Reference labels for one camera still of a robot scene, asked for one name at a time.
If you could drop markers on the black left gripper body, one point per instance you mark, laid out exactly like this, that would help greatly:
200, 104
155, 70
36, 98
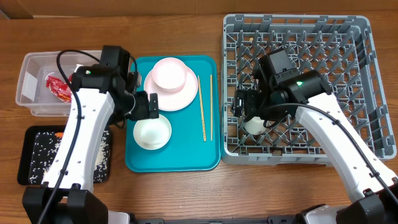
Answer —
140, 109

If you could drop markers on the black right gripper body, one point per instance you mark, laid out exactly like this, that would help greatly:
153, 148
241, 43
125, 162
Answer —
255, 99

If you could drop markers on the white cup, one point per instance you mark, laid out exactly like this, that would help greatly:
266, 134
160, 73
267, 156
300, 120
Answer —
255, 126

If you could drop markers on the white bowl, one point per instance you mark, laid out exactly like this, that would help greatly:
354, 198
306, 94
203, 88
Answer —
152, 134

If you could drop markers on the pink bowl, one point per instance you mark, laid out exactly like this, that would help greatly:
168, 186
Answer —
170, 74

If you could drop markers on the red snack wrapper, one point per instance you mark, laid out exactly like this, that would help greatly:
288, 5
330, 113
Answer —
58, 88

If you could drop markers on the orange carrot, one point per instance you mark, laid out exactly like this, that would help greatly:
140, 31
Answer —
59, 134

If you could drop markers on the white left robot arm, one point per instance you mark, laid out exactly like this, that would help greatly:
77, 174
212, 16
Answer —
102, 94

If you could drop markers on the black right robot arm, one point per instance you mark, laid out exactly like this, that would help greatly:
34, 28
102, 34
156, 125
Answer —
308, 97

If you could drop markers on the grey dishwasher rack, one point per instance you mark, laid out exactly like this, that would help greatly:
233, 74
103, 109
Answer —
341, 48

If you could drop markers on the pink plate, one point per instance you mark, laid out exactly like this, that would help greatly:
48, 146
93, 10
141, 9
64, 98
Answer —
173, 101

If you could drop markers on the left wooden chopstick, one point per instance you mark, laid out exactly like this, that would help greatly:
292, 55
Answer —
201, 110

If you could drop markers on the teal plastic tray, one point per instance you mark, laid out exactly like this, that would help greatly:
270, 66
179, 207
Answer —
186, 150

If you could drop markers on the black tray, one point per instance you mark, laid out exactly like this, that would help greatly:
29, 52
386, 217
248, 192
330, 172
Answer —
40, 148

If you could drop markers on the clear plastic bin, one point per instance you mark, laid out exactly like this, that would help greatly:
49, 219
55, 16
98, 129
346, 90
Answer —
31, 89

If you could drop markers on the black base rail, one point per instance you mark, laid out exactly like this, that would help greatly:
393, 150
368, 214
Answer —
273, 219

